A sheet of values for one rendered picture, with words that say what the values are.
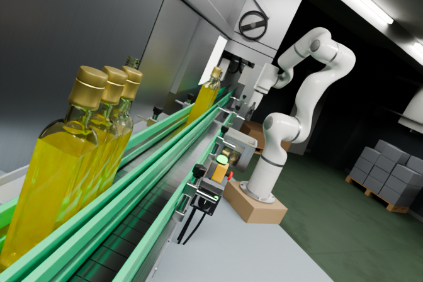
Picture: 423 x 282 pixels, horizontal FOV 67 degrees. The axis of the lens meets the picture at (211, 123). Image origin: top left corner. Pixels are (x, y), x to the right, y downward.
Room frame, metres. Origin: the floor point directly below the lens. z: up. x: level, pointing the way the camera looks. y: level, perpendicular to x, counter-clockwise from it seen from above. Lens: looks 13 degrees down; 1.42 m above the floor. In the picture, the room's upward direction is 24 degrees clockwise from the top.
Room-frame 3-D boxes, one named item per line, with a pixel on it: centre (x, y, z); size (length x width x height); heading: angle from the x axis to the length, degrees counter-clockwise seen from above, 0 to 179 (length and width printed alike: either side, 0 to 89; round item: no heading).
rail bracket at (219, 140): (1.09, -0.07, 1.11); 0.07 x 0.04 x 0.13; 86
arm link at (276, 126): (1.50, -0.31, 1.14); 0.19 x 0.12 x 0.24; 119
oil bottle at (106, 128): (0.43, 0.15, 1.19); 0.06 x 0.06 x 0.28; 86
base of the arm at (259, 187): (1.52, -0.35, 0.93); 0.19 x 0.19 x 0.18
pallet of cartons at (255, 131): (5.86, -0.90, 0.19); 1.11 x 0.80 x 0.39; 127
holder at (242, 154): (1.80, -0.15, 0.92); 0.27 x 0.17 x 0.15; 86
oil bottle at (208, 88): (1.41, 0.08, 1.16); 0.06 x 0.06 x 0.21; 87
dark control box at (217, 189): (0.97, -0.09, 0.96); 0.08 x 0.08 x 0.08; 86
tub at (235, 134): (1.80, -0.18, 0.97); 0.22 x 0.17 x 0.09; 86
